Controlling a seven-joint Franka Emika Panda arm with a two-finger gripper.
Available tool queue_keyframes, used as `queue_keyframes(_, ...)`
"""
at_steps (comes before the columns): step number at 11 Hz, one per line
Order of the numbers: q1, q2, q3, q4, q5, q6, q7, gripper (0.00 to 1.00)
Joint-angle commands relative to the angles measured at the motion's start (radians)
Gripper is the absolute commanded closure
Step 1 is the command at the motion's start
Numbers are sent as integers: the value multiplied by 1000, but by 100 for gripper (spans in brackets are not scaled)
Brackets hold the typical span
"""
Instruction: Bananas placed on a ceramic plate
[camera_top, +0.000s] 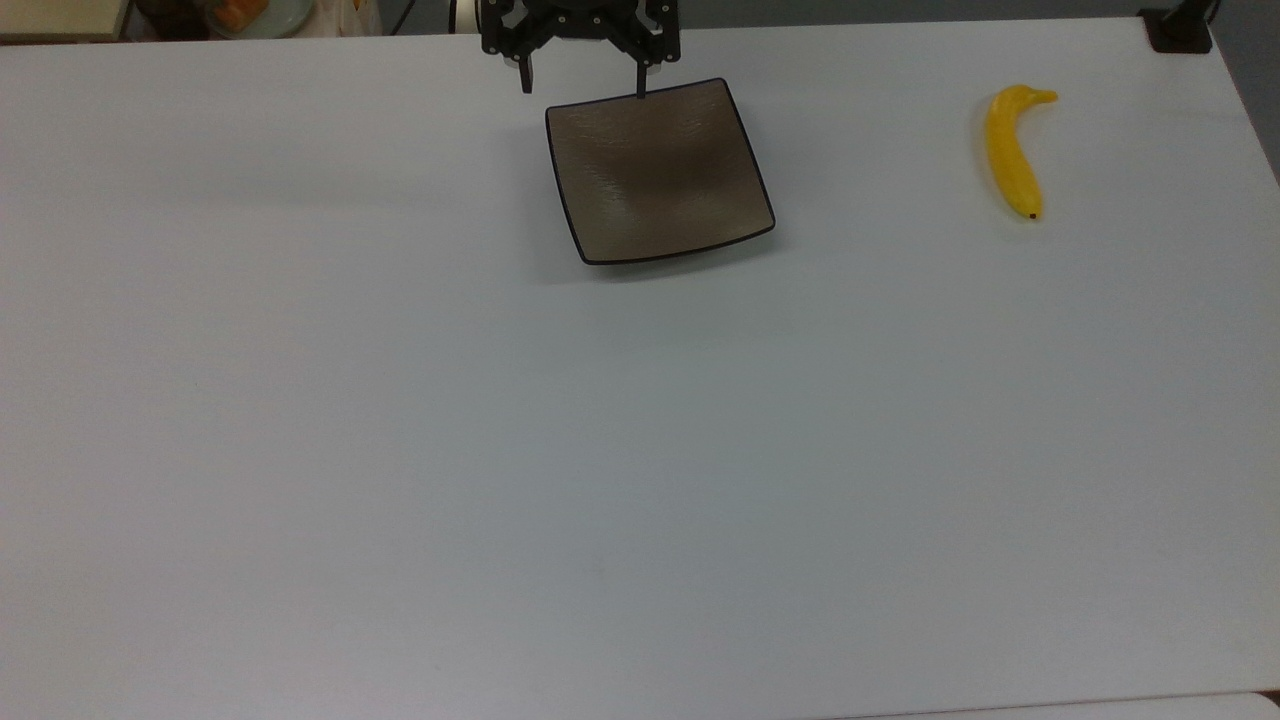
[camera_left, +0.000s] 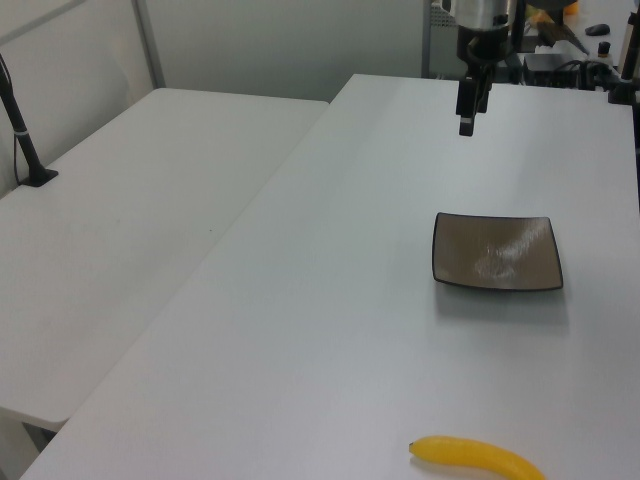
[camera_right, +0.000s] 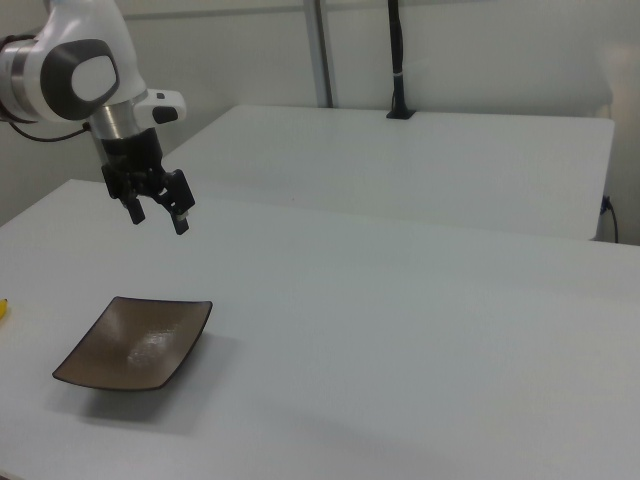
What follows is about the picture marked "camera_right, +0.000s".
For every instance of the brown square ceramic plate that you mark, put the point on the brown square ceramic plate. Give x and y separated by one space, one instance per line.
135 345

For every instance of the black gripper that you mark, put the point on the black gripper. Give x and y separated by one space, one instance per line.
132 152

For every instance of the yellow banana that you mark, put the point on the yellow banana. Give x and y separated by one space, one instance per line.
3 309

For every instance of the white side table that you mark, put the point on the white side table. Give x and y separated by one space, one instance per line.
400 170

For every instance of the tall black camera pole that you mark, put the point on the tall black camera pole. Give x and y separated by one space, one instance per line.
398 50

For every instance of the grey metal frame post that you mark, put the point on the grey metal frame post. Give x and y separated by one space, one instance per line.
320 50

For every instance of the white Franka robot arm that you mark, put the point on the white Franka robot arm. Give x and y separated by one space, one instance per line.
90 45

